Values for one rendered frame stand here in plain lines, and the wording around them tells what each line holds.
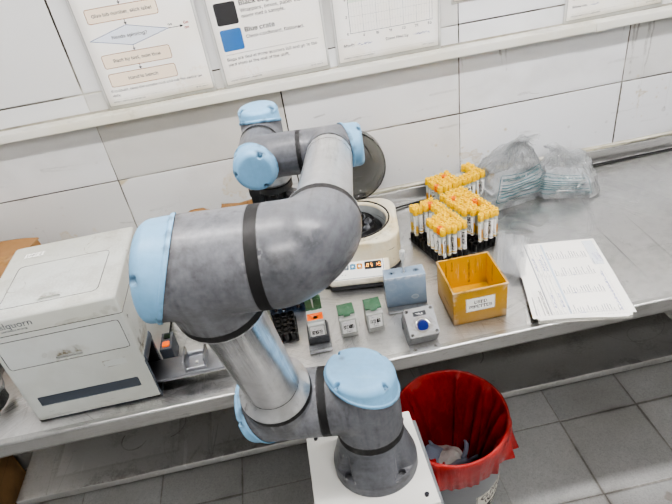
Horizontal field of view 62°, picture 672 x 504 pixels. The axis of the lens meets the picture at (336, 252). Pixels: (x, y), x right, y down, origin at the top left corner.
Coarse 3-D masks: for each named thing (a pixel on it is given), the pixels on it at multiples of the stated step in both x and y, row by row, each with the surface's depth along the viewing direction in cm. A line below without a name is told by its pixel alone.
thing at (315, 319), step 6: (306, 312) 132; (312, 312) 132; (318, 312) 132; (306, 318) 131; (312, 318) 130; (318, 318) 130; (312, 324) 130; (318, 324) 129; (324, 324) 130; (312, 330) 130; (318, 330) 130; (324, 330) 131; (312, 336) 131
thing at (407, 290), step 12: (420, 264) 138; (384, 276) 136; (396, 276) 135; (408, 276) 135; (420, 276) 135; (384, 288) 140; (396, 288) 136; (408, 288) 137; (420, 288) 137; (396, 300) 139; (408, 300) 139; (420, 300) 139; (396, 312) 139
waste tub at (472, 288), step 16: (464, 256) 138; (480, 256) 138; (448, 272) 140; (464, 272) 141; (480, 272) 141; (496, 272) 134; (448, 288) 130; (464, 288) 142; (480, 288) 127; (496, 288) 128; (448, 304) 134; (464, 304) 129; (480, 304) 130; (496, 304) 131; (464, 320) 132
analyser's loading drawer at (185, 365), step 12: (204, 348) 128; (168, 360) 131; (180, 360) 130; (192, 360) 130; (204, 360) 126; (216, 360) 129; (156, 372) 128; (168, 372) 128; (180, 372) 127; (192, 372) 127; (204, 372) 127
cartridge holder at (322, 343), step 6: (318, 336) 131; (324, 336) 131; (330, 336) 135; (312, 342) 132; (318, 342) 132; (324, 342) 132; (330, 342) 132; (312, 348) 131; (318, 348) 131; (324, 348) 131; (330, 348) 131
